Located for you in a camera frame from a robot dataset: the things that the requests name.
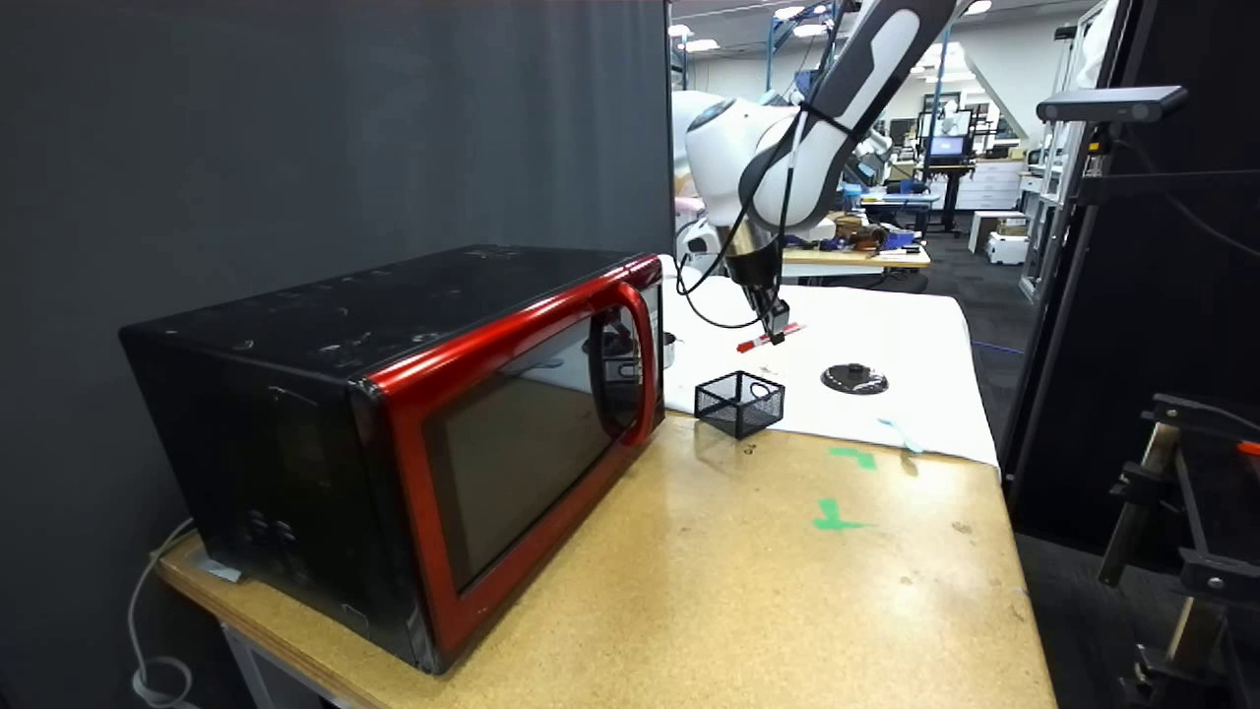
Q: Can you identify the red and black microwave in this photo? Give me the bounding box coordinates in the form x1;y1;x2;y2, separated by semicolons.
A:
116;240;668;676

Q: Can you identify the background wooden desk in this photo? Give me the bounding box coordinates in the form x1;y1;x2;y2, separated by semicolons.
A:
779;234;936;291

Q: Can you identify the white power cable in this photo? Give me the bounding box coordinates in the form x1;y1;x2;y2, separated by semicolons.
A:
124;511;206;709

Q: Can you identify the black mesh box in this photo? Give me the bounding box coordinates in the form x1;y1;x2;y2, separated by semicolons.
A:
688;364;793;441

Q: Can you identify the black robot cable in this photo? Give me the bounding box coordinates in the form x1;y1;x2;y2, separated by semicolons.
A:
675;111;822;334

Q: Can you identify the background computer monitor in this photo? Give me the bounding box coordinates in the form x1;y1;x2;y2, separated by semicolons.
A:
926;131;971;170

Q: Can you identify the black round lid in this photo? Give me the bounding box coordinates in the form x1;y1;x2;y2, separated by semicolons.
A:
818;359;893;397

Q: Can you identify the white paper sheet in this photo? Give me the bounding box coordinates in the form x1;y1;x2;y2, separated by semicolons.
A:
654;252;1006;473

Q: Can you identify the black backdrop curtain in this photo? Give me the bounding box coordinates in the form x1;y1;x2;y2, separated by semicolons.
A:
0;0;676;662

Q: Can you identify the black stereo camera bar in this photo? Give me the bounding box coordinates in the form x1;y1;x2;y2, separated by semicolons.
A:
1031;83;1192;131

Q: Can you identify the white storage bin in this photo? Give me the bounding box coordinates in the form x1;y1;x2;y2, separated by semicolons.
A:
985;227;1037;273

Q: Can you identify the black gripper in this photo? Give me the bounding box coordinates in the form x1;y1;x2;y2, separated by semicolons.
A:
729;240;796;347

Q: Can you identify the red marker with white cap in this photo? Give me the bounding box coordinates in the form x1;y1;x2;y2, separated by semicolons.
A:
734;315;806;359

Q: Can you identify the black tripod stand equipment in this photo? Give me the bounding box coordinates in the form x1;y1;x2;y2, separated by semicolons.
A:
1096;389;1260;709

